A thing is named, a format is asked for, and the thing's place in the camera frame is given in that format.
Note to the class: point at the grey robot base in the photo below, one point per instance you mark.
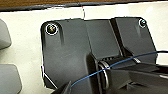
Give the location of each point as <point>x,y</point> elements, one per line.
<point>66,53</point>

